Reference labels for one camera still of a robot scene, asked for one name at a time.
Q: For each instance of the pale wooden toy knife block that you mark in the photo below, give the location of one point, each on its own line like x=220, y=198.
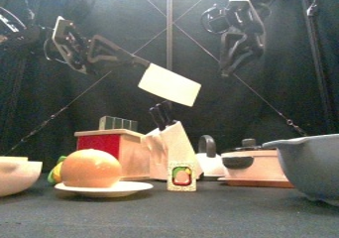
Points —
x=176, y=146

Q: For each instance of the white round plate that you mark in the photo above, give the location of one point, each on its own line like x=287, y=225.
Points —
x=109, y=188

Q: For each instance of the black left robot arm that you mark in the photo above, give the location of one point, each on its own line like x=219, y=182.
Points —
x=20, y=30

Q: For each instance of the yellow green toy vegetable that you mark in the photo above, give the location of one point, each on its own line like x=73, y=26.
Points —
x=55, y=176

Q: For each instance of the orange toy ball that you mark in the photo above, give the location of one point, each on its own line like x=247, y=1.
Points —
x=89, y=167

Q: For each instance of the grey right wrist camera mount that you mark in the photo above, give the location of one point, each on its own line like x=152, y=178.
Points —
x=243, y=7

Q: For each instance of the red wooden toy toaster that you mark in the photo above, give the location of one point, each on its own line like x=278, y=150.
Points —
x=99, y=142

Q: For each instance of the white toy sushi roll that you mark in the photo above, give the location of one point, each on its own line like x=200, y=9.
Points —
x=182, y=177

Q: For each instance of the vertical metal frame pole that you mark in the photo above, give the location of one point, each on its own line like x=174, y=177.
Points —
x=168, y=23

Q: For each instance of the black pot lid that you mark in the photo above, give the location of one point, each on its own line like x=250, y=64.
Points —
x=248, y=144

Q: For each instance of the dark toy toast slices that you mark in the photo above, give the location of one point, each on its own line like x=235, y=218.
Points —
x=116, y=123

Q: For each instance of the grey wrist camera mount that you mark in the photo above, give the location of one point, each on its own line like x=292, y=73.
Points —
x=243, y=7
x=61, y=40

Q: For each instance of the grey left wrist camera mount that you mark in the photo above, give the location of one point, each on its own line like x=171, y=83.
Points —
x=61, y=40

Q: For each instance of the blue toy pot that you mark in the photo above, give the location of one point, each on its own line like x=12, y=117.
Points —
x=308, y=169

